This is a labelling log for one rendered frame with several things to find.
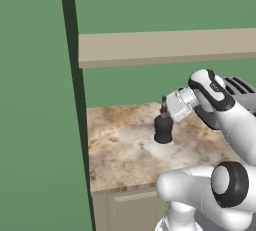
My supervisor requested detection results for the beige cupboard drawer front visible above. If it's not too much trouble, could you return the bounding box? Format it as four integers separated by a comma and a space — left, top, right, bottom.
107, 190, 169, 231

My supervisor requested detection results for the beige drawer handle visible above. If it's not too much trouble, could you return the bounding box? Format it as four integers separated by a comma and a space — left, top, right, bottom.
114, 191, 159, 204

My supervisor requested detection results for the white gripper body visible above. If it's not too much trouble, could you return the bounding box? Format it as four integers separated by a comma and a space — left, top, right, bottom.
165, 89, 195, 124

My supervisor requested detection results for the beige wall shelf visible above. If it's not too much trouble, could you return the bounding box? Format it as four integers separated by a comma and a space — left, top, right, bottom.
78, 27, 256, 69

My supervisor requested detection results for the grey toaster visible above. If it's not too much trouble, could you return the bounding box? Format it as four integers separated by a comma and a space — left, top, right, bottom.
222, 75, 256, 117

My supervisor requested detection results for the black bottle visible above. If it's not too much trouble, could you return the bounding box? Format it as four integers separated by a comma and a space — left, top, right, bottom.
153, 95, 174, 145

